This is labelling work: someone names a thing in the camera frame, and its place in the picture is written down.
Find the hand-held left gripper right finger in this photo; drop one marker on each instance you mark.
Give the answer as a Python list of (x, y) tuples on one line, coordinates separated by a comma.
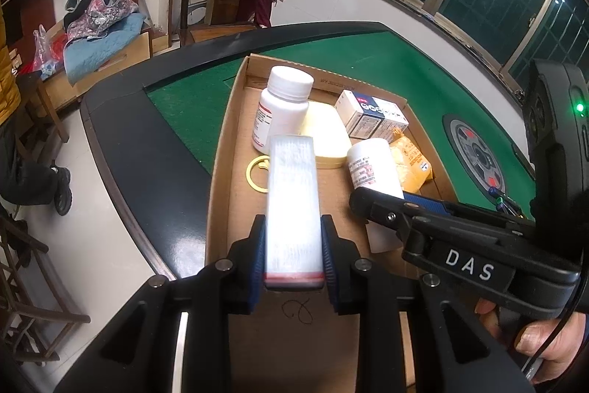
[(336, 268)]

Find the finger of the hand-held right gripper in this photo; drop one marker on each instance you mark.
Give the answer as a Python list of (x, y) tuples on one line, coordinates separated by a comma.
[(382, 206), (428, 203)]

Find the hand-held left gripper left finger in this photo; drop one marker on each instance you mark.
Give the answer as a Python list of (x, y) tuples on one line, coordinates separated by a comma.
[(256, 264)]

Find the small white pill bottle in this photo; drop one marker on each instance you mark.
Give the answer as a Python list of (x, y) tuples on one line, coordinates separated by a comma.
[(370, 165)]

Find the cardboard box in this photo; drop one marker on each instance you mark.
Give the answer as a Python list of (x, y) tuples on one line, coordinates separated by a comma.
[(239, 199)]

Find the white rectangular box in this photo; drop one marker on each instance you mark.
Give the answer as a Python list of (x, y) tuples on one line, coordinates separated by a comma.
[(294, 209)]

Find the white and blue medicine box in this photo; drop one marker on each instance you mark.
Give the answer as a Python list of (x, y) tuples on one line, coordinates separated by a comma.
[(368, 119)]

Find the person's right hand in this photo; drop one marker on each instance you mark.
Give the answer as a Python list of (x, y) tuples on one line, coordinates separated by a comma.
[(534, 340)]

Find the yellow zigzag-edged packet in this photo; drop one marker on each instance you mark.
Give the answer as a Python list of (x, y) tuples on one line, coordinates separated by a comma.
[(409, 165)]

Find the black marker green tip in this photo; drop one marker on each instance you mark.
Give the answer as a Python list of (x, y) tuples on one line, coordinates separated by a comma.
[(513, 209)]

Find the round grey table control panel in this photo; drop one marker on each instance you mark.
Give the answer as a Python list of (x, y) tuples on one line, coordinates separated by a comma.
[(478, 153)]

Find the cream yellow flat box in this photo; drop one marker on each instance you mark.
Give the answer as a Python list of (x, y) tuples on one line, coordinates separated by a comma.
[(324, 130)]

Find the large white pill bottle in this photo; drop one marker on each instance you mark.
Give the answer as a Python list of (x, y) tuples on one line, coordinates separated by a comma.
[(280, 107)]

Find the dark wooden slatted chair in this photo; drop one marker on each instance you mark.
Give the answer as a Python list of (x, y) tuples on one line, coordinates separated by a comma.
[(46, 312)]

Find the light wooden cabinet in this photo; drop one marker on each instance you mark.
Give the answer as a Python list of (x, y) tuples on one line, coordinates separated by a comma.
[(131, 52)]

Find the dark wooden stool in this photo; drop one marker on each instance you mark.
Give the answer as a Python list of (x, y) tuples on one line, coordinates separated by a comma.
[(46, 107)]

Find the light blue quilted blanket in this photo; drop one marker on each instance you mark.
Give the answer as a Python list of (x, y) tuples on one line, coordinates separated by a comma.
[(101, 47)]

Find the pile of patterned clothing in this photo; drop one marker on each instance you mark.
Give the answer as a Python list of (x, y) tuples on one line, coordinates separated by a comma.
[(103, 6)]

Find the clear plastic bag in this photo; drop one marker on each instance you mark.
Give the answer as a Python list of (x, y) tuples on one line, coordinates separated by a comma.
[(43, 52)]

